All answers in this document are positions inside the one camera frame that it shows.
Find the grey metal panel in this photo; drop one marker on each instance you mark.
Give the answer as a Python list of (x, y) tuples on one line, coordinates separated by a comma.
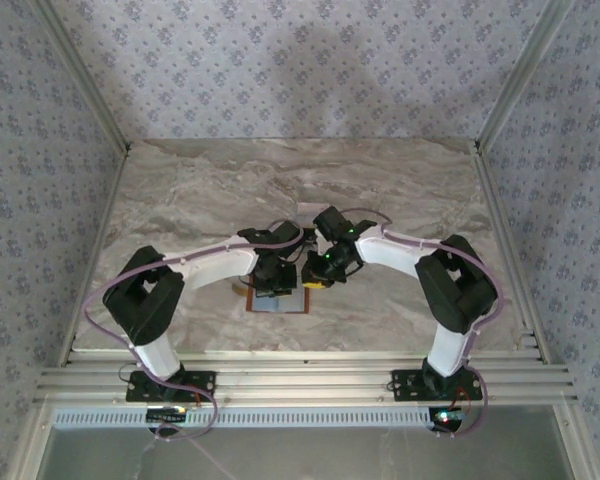
[(330, 455)]

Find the white pink credit card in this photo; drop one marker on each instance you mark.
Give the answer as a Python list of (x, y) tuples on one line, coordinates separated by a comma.
[(310, 207)]

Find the small controller circuit board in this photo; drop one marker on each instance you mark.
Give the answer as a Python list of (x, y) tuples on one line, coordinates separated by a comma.
[(447, 417), (166, 414)]

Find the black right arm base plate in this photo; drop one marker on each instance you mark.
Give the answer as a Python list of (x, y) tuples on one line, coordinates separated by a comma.
[(405, 385)]

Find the brown leather card holder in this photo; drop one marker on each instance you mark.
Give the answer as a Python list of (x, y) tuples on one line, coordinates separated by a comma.
[(295, 305)]

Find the aluminium corner post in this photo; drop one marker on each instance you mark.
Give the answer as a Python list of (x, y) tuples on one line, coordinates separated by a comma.
[(87, 85), (522, 75)]

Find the aluminium side rail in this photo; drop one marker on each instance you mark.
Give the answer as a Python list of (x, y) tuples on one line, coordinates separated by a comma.
[(97, 250), (496, 210)]

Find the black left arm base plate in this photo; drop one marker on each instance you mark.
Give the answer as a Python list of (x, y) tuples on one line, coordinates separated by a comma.
[(200, 382)]

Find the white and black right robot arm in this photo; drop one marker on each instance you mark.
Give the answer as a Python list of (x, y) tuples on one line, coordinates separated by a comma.
[(390, 250)]

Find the aluminium front frame rails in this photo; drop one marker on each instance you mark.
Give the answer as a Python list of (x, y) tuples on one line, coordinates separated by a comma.
[(305, 380)]

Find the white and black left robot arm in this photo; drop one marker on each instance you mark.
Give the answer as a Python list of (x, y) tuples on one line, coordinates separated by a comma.
[(220, 260)]

